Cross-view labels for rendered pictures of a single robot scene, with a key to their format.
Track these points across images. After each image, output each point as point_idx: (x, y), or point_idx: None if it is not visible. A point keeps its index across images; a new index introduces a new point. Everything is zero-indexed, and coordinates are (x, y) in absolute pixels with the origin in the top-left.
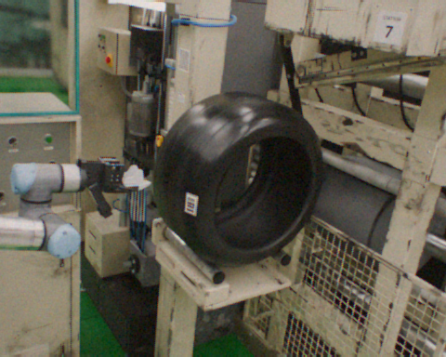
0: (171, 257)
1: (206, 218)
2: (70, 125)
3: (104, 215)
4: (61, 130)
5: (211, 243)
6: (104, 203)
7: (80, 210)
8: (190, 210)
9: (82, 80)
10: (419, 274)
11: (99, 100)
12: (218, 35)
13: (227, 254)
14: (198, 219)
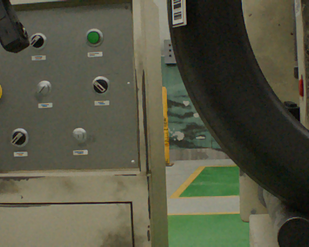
0: (251, 232)
1: (222, 38)
2: (132, 12)
3: (2, 40)
4: (116, 22)
5: (251, 117)
6: (1, 12)
7: (148, 177)
8: (178, 15)
9: (259, 24)
10: None
11: (291, 59)
12: None
13: None
14: (201, 42)
